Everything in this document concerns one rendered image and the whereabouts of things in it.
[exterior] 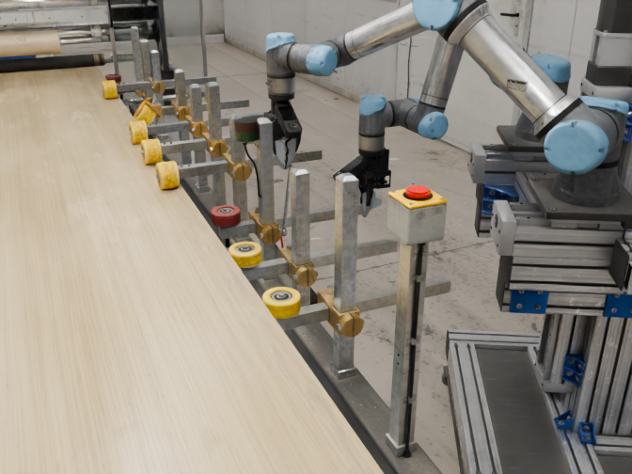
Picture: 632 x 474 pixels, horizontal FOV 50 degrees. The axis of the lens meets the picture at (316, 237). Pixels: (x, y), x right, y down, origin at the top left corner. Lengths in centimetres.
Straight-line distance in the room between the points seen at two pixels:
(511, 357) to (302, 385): 146
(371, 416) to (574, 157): 67
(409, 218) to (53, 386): 67
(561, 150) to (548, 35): 326
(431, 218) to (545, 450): 124
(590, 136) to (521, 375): 120
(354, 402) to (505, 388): 101
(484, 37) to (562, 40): 312
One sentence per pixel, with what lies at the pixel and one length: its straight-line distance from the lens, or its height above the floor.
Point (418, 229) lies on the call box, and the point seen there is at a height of 118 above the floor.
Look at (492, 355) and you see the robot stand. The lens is 254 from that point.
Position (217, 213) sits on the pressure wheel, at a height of 91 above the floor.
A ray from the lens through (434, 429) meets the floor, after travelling 251.
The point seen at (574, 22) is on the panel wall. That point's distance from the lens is 457.
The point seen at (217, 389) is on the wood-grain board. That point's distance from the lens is 118.
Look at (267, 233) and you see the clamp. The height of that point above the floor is 86.
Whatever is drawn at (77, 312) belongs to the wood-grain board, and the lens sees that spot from 146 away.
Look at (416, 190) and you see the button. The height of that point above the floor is 123.
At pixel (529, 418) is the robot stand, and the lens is 229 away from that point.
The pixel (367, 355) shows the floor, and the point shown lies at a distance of 284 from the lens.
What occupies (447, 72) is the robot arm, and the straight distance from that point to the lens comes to 185.
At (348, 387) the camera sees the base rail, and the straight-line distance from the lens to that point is 151.
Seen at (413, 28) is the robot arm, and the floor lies 139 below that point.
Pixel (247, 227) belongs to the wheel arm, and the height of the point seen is 85.
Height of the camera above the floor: 162
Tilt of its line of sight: 25 degrees down
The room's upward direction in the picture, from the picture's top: straight up
